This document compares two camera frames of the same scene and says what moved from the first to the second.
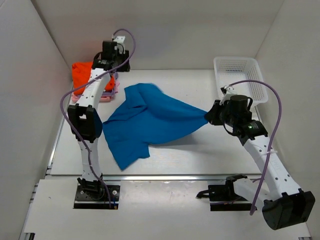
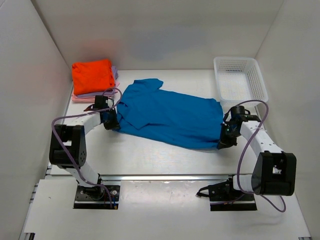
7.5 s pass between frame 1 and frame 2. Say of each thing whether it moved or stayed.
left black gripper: moved
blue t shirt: moved
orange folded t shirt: stayed
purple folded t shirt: stayed
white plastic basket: stayed
